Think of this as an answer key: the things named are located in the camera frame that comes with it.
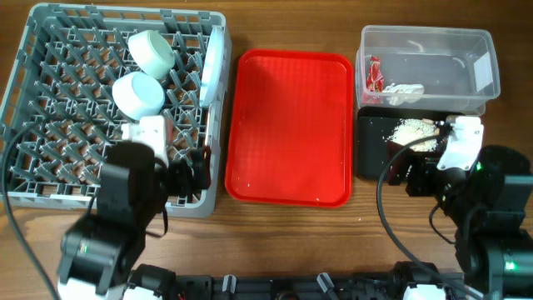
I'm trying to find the rice food scraps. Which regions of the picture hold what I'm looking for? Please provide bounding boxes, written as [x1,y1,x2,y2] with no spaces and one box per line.
[386,118,440,153]

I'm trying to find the white tissue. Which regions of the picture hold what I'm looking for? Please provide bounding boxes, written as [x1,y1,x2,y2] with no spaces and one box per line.
[382,83,425,106]

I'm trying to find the light blue bowl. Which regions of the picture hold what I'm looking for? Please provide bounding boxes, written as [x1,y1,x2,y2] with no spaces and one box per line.
[112,72,165,121]

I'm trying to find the red snack wrapper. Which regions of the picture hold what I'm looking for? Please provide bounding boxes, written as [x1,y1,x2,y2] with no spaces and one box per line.
[365,56,384,93]

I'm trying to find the light blue plate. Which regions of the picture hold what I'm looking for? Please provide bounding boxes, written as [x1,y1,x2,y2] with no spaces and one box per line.
[199,26,225,108]

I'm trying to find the light green bowl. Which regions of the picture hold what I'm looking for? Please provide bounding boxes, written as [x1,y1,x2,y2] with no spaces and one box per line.
[127,30,175,80]

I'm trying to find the white plastic fork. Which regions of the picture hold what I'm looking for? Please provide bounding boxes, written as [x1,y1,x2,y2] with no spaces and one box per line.
[204,105,214,147]

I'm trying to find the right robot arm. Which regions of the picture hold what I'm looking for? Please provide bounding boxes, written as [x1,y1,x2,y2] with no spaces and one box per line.
[386,142,532,299]

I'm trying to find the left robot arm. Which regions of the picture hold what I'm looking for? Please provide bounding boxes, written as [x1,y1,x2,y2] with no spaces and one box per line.
[57,142,211,299]

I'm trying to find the black waste tray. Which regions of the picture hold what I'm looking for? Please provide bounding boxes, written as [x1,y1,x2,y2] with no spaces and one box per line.
[354,106,462,181]

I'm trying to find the grey dishwasher rack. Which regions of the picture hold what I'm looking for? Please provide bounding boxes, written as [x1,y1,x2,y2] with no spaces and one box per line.
[1,3,232,210]

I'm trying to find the clear plastic bin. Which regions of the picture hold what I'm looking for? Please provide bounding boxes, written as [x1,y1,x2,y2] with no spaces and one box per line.
[356,25,501,115]

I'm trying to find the red serving tray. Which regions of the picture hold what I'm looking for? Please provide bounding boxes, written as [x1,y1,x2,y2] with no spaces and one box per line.
[225,48,355,208]

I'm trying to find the right black cable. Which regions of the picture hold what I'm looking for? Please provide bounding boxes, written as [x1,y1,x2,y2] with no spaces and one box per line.
[376,133,484,300]

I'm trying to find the black cable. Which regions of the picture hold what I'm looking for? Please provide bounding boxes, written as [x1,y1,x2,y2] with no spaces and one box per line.
[1,122,170,300]
[376,133,484,300]

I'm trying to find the left black cable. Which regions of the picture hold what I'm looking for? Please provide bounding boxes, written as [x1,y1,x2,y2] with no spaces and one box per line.
[1,122,170,300]

